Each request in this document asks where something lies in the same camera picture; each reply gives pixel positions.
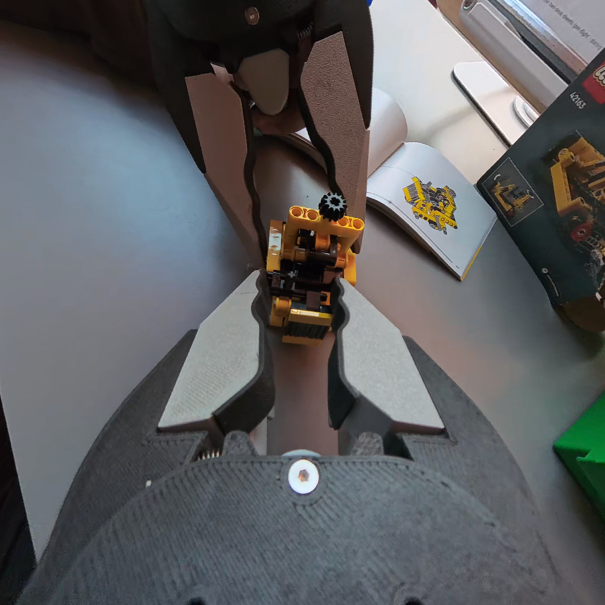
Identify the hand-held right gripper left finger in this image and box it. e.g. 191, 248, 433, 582
157, 269, 277, 433

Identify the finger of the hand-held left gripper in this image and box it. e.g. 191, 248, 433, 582
298, 14, 375, 211
161, 64, 266, 270

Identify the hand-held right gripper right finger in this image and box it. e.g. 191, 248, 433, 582
327, 278, 447, 433

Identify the yellow black lego model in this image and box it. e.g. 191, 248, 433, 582
265, 191, 366, 345

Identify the lego instruction booklet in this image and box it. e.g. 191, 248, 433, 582
284, 87, 498, 282

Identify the dark lego set box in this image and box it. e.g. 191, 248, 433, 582
476, 45, 605, 331

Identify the person's left hand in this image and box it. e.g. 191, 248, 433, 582
248, 92, 313, 139

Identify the silver monitor stand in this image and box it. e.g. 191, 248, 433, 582
451, 0, 605, 146

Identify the green plastic storage bin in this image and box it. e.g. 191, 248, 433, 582
553, 392, 605, 509

